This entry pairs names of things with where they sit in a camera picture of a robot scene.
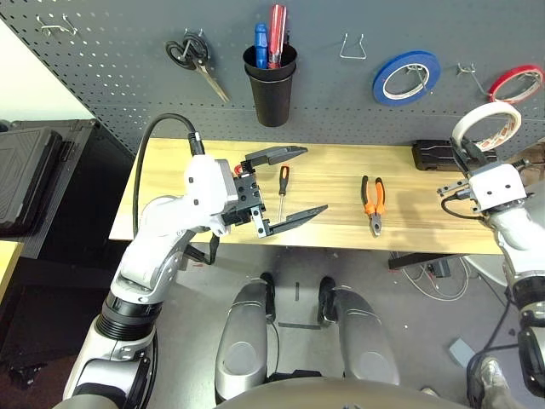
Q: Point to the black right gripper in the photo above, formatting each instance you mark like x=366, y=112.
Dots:
x=455, y=187

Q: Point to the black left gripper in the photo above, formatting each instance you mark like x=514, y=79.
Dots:
x=247, y=191

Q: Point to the white tape roll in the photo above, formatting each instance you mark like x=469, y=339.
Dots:
x=460, y=125

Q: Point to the orange black pliers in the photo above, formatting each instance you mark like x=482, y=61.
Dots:
x=374, y=209

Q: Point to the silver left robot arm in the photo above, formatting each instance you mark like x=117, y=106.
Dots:
x=162, y=238

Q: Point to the dark grey pegboard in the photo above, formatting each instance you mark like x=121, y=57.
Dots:
x=127, y=51

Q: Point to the small black tool case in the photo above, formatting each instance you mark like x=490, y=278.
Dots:
x=430, y=155

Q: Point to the red tape roll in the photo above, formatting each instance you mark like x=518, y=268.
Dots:
x=496, y=87

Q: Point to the metal peg hook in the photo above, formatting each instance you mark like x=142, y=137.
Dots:
x=419, y=78
x=473, y=78

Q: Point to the black cup holder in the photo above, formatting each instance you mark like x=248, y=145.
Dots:
x=272, y=102

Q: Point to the blue tape roll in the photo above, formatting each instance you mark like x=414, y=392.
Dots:
x=379, y=91

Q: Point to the light grey rounded object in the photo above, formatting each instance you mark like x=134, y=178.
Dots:
x=485, y=268

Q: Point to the black power adapter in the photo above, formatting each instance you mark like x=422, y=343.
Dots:
x=439, y=269

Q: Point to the black table foot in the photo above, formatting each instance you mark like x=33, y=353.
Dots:
x=409, y=260

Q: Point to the silver left robot leg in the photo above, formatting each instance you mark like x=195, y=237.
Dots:
x=242, y=324

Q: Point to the silver robot leg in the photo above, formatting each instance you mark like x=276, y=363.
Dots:
x=242, y=324
x=362, y=328

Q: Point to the silver right robot leg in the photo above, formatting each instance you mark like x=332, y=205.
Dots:
x=362, y=328

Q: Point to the grey floor pedal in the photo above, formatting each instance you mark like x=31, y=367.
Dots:
x=462, y=351

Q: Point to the grey robot torso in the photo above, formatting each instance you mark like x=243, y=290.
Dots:
x=332, y=396

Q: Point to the grey white sneaker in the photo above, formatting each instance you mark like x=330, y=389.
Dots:
x=489, y=383

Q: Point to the large black ribbed case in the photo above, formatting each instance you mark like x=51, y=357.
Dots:
x=25, y=179

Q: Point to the yellow wooden side table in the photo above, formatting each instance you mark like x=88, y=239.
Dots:
x=6, y=268

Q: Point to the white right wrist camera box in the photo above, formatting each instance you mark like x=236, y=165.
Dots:
x=498, y=187

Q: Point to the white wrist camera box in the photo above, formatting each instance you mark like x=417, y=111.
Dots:
x=498, y=187
x=208, y=183

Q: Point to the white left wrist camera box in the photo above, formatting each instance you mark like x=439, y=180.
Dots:
x=208, y=183

